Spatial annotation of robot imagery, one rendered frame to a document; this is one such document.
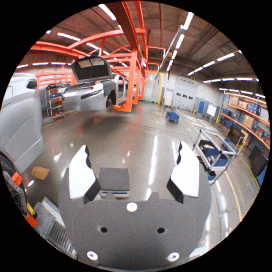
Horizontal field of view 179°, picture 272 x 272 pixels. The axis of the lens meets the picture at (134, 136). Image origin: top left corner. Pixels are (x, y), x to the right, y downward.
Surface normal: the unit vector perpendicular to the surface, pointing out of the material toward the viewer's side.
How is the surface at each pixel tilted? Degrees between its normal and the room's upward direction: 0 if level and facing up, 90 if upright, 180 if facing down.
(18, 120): 90
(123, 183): 0
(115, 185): 0
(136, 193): 0
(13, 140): 90
